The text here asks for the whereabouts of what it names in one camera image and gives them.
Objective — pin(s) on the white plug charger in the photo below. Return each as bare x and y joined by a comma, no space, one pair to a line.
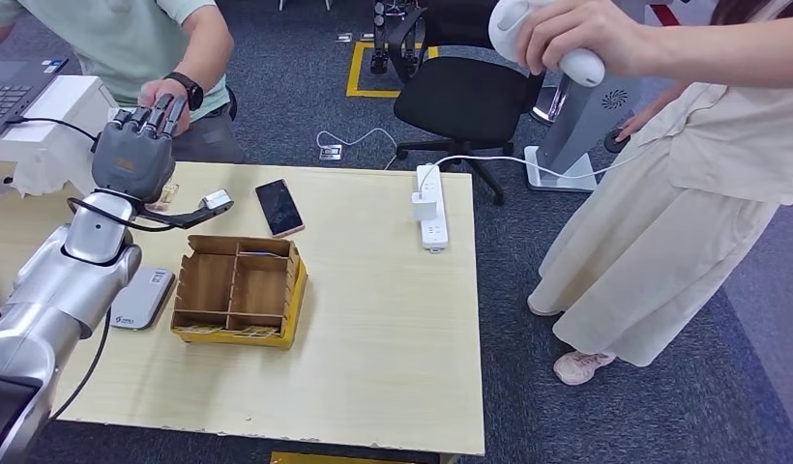
425,206

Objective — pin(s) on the black wristwatch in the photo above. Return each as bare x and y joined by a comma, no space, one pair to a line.
190,89

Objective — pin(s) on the wooden divider box yellow base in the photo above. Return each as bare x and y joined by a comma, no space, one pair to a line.
211,282

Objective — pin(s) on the crumpled white tissue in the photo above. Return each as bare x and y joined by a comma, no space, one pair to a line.
38,178

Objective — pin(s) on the black office chair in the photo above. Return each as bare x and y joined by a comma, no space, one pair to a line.
464,96

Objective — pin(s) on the black robot legs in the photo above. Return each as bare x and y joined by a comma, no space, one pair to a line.
378,61

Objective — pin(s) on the yellow floor tape square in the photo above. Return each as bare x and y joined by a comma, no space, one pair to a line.
355,70

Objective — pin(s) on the white power strip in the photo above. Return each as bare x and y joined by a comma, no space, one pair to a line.
435,237

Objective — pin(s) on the person's right hand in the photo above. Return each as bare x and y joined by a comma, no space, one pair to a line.
637,125

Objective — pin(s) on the white desk riser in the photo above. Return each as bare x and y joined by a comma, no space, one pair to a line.
25,148

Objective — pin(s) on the black phone pink case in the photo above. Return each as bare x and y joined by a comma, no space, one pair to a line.
280,208

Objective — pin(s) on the white handheld controller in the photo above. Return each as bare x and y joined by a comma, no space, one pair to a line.
585,67

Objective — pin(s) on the thin pale card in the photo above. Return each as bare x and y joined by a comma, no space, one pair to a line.
262,253

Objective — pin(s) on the person's left hand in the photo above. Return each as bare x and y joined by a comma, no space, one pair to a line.
589,29
154,91

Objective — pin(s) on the person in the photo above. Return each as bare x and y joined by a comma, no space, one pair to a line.
659,275
114,51

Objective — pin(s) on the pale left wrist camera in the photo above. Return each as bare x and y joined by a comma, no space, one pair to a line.
216,200

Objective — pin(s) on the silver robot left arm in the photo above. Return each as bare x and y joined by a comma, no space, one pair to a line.
63,288

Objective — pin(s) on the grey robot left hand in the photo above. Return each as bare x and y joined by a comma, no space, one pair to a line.
130,160

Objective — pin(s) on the black round disc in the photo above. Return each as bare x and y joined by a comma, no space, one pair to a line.
613,142

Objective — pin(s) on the dark grey laptop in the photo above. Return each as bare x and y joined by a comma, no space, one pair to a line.
12,89

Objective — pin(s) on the person's left forearm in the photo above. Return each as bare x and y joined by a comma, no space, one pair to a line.
207,45
729,54

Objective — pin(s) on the metal floor socket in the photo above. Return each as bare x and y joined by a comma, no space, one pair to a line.
330,152

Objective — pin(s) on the grey card reader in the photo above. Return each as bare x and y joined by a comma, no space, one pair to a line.
143,301

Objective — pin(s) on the pale pink shoe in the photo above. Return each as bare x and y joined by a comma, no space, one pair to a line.
579,369

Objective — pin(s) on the black camera bracket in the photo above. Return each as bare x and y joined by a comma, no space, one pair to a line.
179,221

